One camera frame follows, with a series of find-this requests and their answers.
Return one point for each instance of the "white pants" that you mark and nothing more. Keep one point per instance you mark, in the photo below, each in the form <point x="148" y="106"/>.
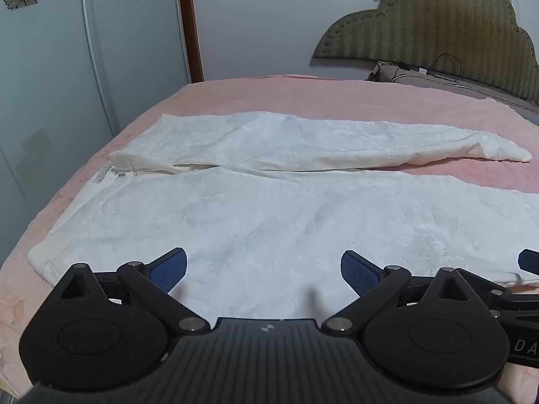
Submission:
<point x="269" y="219"/>

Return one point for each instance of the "brown grey pillow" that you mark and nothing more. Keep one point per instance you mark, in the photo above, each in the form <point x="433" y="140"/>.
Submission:
<point x="421" y="82"/>

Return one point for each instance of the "olive upholstered headboard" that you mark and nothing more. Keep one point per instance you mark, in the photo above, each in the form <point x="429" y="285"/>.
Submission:
<point x="442" y="21"/>

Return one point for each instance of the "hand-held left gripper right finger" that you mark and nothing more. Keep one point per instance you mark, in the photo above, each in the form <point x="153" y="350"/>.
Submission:
<point x="360" y="271"/>

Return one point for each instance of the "brown wooden door frame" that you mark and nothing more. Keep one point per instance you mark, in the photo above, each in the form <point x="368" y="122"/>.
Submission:
<point x="191" y="29"/>

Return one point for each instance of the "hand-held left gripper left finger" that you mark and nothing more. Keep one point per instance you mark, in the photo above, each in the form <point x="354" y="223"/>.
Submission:
<point x="170" y="271"/>

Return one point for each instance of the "pink bed blanket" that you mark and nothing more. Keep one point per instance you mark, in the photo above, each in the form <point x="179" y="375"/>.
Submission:
<point x="337" y="96"/>

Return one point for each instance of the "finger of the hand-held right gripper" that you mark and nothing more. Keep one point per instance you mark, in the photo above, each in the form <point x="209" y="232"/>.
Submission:
<point x="529" y="261"/>
<point x="505" y="293"/>

